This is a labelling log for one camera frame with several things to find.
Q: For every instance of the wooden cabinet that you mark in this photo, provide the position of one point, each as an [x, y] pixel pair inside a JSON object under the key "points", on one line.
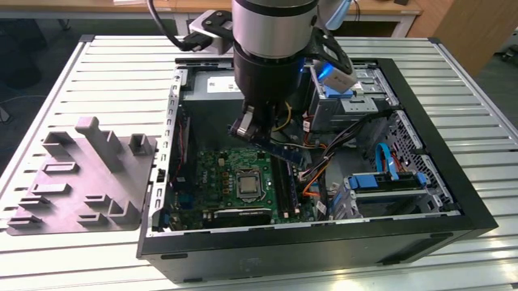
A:
{"points": [[465, 30]]}

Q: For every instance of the dark RAM stick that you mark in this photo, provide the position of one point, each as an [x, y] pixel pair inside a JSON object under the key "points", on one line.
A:
{"points": [[292, 188], [284, 154]]}

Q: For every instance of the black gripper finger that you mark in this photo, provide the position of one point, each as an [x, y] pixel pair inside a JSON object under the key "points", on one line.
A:
{"points": [[271, 121], [247, 124]]}

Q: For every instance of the black chair base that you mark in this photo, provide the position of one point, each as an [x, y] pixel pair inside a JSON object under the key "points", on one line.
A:
{"points": [[510, 54]]}

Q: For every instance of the silver disk bay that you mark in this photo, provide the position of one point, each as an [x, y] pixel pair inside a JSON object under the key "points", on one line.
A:
{"points": [[348, 203]]}

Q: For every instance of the small black box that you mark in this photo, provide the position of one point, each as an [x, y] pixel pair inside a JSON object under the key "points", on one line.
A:
{"points": [[401, 2]]}

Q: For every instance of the green motherboard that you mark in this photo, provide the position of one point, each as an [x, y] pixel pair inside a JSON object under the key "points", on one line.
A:
{"points": [[210, 169]]}

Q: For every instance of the silver CPU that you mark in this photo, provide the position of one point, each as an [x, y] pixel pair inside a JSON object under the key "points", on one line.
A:
{"points": [[248, 185]]}

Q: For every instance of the grey power supply unit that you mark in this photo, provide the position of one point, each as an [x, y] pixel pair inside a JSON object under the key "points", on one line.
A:
{"points": [[214, 121]]}

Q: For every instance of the grey parts rack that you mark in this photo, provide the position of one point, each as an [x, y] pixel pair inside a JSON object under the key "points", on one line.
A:
{"points": [[100, 182]]}

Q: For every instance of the black RAM slot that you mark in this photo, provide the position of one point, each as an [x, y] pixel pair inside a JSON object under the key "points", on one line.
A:
{"points": [[276, 188]]}

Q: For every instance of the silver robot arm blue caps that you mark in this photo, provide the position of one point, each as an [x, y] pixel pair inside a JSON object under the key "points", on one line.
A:
{"points": [[271, 27]]}

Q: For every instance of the white paper sheet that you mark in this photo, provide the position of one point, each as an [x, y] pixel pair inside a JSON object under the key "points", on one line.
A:
{"points": [[127, 2]]}

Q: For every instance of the black PC case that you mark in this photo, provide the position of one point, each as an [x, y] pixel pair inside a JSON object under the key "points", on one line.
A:
{"points": [[283, 257]]}

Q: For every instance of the CPU socket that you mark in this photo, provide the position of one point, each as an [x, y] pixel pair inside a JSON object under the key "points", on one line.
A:
{"points": [[250, 198]]}

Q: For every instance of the black graphics card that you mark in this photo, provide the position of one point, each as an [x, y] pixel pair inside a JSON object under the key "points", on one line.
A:
{"points": [[243, 216]]}

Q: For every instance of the blue carrier with black disk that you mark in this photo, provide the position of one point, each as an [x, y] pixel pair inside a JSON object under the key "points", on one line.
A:
{"points": [[366, 182]]}

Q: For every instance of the silver wrist camera black mount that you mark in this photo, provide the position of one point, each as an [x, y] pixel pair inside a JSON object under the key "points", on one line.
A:
{"points": [[216, 42], [339, 80]]}

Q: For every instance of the silver drive cage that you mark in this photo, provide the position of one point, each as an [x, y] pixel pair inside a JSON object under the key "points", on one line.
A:
{"points": [[355, 106]]}

